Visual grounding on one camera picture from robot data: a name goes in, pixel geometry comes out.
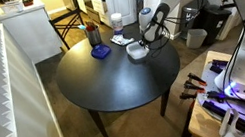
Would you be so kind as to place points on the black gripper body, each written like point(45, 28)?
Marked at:
point(145, 36)

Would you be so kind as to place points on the crumpled white wrapper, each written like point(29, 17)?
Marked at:
point(120, 39)

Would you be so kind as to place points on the white jar with blue base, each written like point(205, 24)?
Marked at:
point(116, 20)

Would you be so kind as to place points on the blue plastic lid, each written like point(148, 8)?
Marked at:
point(101, 51)

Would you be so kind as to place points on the plain white door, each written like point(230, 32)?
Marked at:
point(125, 0)

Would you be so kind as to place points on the metal cup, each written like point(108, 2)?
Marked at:
point(94, 37)

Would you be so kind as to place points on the white wastebasket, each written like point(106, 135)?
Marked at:
point(195, 38)

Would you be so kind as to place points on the red utensil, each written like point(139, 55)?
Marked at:
point(90, 27)

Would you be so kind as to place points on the white drawer cabinet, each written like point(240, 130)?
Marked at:
point(102, 4)

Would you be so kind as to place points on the black bin with white logo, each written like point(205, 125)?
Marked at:
point(194, 15)

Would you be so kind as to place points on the round black table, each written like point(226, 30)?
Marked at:
point(90, 77)

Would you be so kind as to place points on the black clamp with orange tip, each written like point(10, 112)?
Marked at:
point(188, 95)
point(193, 86)
point(196, 79)

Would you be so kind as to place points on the black box appliance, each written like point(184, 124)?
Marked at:
point(219, 22)

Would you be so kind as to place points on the black purple tool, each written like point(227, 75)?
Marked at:
point(218, 65)

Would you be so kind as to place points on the black metal bar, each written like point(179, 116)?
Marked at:
point(213, 105)

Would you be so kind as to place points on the white counter cabinet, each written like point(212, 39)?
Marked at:
point(31, 33)

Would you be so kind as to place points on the small red bowl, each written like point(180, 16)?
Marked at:
point(28, 0)

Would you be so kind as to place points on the white container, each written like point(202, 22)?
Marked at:
point(11, 6)

